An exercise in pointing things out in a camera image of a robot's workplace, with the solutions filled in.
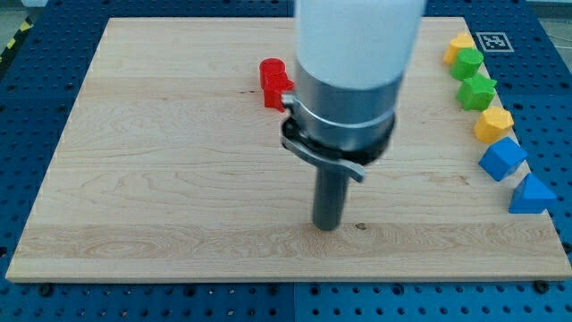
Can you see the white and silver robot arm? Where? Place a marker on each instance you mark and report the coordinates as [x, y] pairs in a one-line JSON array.
[[350, 59]]

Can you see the light wooden board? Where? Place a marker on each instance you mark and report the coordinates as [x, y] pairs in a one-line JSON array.
[[170, 170]]

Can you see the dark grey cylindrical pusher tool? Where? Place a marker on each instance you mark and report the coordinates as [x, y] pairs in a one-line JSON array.
[[329, 198]]

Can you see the red star block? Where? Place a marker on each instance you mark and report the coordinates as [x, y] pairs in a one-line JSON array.
[[273, 87]]

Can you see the red cylinder block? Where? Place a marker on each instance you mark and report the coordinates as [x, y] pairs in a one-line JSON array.
[[270, 69]]

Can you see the green star block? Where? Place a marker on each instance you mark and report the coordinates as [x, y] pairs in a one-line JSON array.
[[476, 93]]

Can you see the green cylinder block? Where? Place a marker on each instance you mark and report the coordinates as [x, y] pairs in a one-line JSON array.
[[467, 63]]

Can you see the yellow hexagon block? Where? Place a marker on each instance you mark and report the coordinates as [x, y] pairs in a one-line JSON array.
[[493, 124]]

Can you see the yellow block at top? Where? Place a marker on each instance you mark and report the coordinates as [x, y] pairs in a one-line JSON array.
[[461, 41]]

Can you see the blue cube block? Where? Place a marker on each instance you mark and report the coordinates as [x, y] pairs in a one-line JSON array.
[[502, 158]]

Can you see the white fiducial marker tag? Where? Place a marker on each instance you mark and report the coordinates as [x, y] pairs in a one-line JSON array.
[[494, 42]]

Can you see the blue triangle block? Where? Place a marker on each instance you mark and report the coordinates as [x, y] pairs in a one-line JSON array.
[[531, 196]]

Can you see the black and yellow hazard tape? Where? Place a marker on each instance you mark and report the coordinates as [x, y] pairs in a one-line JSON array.
[[16, 42]]

